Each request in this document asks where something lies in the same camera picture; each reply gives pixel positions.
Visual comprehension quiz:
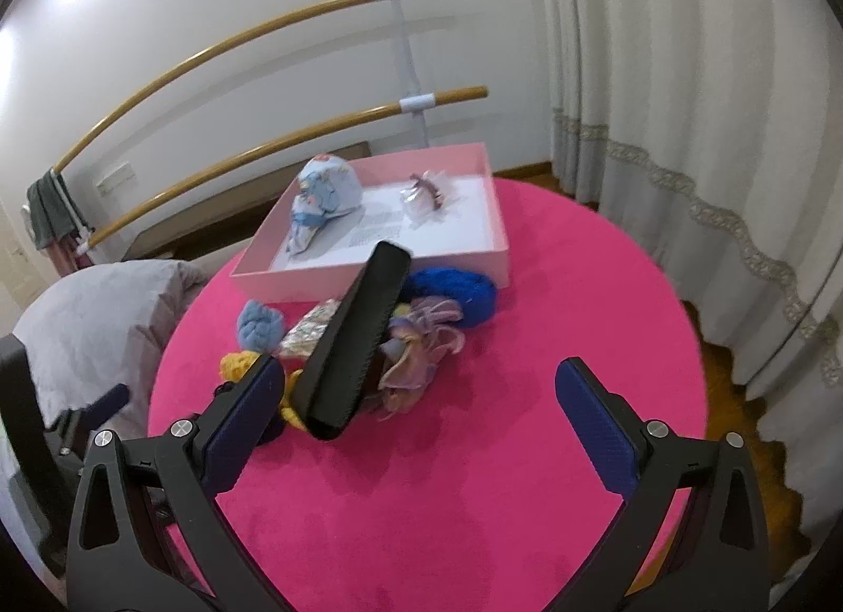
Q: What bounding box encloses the black case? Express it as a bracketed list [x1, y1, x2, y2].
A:
[299, 241, 413, 442]

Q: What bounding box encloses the light blue printed cap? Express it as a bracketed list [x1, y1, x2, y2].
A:
[286, 154, 365, 259]

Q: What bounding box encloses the grey cloth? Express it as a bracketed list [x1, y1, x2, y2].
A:
[25, 167, 86, 251]

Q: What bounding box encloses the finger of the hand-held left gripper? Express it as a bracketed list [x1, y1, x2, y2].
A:
[46, 383, 131, 458]

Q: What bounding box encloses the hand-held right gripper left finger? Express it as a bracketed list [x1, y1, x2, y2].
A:
[66, 354, 291, 612]

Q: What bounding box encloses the long wooden barre rail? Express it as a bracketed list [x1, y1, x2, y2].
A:
[51, 0, 468, 175]

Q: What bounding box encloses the white barre stand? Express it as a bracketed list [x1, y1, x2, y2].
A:
[375, 0, 436, 152]

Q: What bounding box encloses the light blue scrunchie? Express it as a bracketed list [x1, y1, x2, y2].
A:
[237, 299, 286, 353]

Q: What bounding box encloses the grey duvet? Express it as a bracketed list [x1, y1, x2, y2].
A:
[12, 260, 212, 455]

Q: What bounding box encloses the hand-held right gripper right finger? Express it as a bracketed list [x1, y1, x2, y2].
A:
[555, 357, 771, 612]

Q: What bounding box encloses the yellow crochet fish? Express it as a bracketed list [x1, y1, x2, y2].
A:
[217, 350, 310, 432]

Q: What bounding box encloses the purple organza scrunchie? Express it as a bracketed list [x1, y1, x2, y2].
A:
[362, 297, 467, 419]

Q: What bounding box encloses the pink shallow box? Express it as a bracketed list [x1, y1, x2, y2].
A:
[228, 141, 511, 305]

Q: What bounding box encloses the blue knitted item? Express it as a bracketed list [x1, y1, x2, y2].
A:
[395, 266, 499, 329]

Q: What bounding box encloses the pink tulle hair bow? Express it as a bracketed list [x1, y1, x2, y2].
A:
[397, 171, 455, 228]

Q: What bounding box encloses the white printed paper sheet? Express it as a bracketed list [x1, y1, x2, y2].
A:
[273, 174, 498, 271]

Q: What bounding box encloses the white curtain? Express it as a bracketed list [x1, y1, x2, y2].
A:
[530, 0, 843, 587]

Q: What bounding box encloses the short wooden barre rail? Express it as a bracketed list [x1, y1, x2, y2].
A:
[75, 85, 489, 256]

